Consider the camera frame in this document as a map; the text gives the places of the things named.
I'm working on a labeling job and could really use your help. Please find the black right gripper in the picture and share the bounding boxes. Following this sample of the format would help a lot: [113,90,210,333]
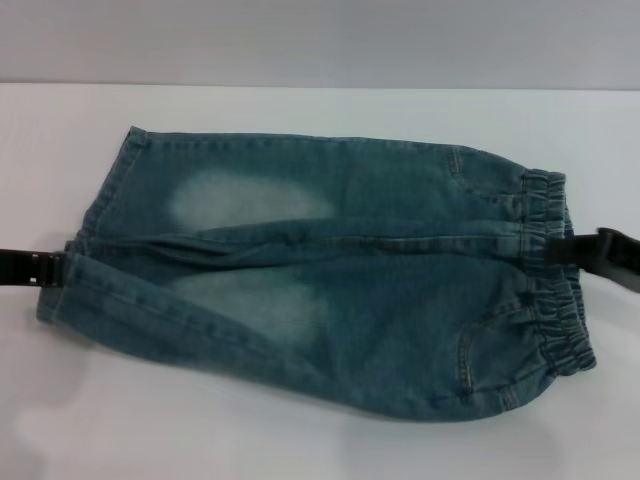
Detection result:
[547,227,640,296]

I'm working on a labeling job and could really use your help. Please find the blue denim shorts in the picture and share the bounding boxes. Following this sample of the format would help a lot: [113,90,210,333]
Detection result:
[34,125,599,409]

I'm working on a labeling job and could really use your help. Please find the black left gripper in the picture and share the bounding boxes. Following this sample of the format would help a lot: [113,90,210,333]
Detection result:
[0,247,68,290]

